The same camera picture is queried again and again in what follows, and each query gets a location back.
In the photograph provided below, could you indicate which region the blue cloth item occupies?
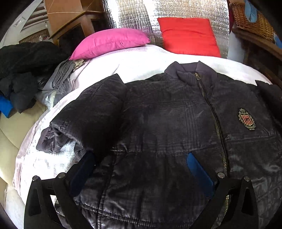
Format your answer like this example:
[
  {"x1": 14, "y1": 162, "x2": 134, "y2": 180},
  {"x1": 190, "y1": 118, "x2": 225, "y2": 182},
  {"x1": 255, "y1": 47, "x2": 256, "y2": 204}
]
[{"x1": 0, "y1": 95, "x2": 13, "y2": 118}]

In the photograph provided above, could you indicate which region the brown wooden side table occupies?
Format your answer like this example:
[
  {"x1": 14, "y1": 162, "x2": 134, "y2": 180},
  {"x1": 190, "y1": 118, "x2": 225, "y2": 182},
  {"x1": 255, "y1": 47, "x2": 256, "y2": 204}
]
[{"x1": 44, "y1": 0, "x2": 105, "y2": 44}]

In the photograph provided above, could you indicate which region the cream mattress edge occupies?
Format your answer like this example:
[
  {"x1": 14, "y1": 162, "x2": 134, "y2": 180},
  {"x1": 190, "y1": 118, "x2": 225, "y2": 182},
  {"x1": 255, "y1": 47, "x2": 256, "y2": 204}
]
[{"x1": 1, "y1": 102, "x2": 46, "y2": 185}]

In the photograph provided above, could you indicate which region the dark navy padded jacket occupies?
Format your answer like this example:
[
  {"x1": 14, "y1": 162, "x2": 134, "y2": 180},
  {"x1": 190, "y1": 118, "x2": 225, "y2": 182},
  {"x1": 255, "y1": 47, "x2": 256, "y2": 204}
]
[{"x1": 36, "y1": 61, "x2": 281, "y2": 228}]

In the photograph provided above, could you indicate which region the pink pillow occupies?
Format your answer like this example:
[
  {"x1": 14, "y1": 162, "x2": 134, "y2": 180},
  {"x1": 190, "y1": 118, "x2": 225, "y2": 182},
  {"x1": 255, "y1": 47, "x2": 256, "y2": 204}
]
[{"x1": 69, "y1": 28, "x2": 150, "y2": 60}]

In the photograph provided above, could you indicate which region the pile of black clothes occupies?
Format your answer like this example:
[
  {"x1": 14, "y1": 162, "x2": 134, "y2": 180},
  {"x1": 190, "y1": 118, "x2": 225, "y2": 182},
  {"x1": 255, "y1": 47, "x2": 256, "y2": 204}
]
[{"x1": 1, "y1": 42, "x2": 68, "y2": 113}]

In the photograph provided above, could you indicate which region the white pink embossed bedspread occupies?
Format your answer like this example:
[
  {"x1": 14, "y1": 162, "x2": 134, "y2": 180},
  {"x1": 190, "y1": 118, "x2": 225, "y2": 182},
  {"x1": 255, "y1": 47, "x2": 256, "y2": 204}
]
[{"x1": 12, "y1": 43, "x2": 272, "y2": 229}]

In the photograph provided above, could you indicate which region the wicker basket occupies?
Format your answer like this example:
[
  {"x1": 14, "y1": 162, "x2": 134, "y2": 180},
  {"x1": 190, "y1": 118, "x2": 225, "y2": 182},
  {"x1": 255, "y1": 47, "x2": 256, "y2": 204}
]
[{"x1": 229, "y1": 1, "x2": 274, "y2": 42}]

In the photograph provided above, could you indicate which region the grey folded garment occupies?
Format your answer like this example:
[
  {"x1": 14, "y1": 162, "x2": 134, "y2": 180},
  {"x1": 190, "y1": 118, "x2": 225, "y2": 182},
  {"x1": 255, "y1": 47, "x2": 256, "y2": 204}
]
[{"x1": 35, "y1": 59, "x2": 86, "y2": 110}]

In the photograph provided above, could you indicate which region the red pillow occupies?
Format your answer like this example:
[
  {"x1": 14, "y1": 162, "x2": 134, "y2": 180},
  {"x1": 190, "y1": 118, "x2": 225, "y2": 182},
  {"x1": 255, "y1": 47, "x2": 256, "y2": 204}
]
[{"x1": 157, "y1": 17, "x2": 221, "y2": 57}]

